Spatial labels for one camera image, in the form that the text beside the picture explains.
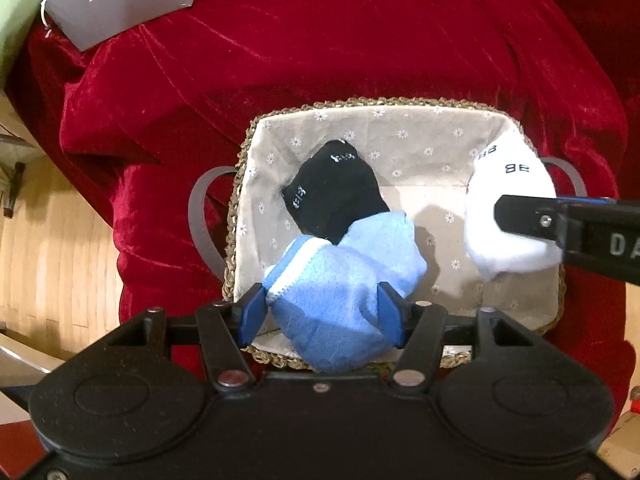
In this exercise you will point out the black sock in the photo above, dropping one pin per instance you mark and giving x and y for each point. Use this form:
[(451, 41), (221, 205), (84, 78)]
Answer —
[(335, 190)]

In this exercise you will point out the white sock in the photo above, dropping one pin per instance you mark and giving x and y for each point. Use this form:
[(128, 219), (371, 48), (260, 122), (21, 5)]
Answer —
[(505, 175)]

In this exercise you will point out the woven basket with floral lining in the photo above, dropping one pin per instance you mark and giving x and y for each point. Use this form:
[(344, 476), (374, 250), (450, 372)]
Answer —
[(425, 160)]

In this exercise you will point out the cardboard box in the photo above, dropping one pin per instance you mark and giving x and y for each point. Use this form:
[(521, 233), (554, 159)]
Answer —
[(625, 440)]

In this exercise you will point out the blue sock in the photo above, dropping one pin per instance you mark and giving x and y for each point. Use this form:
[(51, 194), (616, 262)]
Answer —
[(330, 305)]

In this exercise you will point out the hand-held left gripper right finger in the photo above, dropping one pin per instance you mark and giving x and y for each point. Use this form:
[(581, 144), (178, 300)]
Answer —
[(390, 321)]

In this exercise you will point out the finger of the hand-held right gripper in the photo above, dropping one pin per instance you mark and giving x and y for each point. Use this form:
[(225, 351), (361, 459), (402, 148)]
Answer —
[(525, 220)]

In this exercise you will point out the light green pillow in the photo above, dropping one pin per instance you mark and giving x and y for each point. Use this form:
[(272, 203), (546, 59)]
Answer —
[(20, 5)]

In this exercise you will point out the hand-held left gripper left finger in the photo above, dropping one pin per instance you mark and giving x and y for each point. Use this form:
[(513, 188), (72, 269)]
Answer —
[(253, 311)]

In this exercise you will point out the red velvet cloth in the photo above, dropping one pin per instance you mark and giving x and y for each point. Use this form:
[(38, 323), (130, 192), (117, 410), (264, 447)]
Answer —
[(325, 45)]

